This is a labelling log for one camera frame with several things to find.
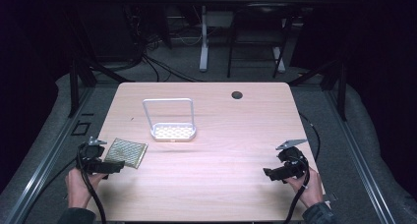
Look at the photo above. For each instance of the person's left hand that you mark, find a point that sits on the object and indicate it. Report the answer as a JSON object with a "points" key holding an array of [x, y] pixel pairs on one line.
{"points": [[78, 188]]}

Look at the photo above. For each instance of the white desk leg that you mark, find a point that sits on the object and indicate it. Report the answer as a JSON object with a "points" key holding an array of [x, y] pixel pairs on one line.
{"points": [[204, 44]]}

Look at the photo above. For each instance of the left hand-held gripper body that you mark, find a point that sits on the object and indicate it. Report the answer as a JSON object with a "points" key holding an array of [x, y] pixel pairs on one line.
{"points": [[89, 153]]}

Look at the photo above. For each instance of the black metal stand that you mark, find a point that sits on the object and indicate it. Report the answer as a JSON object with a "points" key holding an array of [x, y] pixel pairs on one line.
{"points": [[74, 86], [341, 86]]}

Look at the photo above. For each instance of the olive woven dishcloth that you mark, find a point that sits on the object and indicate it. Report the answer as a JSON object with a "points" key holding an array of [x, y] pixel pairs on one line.
{"points": [[126, 153]]}

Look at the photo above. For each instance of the black chair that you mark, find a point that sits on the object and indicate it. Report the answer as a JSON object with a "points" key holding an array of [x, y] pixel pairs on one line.
{"points": [[259, 24]]}

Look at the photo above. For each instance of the black floor socket frame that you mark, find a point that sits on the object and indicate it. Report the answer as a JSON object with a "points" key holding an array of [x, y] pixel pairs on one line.
{"points": [[81, 128]]}

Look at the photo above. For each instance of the person's right hand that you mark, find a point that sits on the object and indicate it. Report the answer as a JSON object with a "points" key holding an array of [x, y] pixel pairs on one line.
{"points": [[309, 191]]}

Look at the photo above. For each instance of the black table grommet hole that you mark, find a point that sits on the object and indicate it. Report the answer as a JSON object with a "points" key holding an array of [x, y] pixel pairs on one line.
{"points": [[237, 95]]}

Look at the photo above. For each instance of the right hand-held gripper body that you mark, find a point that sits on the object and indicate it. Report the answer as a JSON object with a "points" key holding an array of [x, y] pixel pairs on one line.
{"points": [[292, 161]]}

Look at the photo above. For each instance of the aluminium floor rail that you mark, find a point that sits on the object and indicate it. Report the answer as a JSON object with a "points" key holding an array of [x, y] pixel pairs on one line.
{"points": [[42, 165], [357, 152]]}

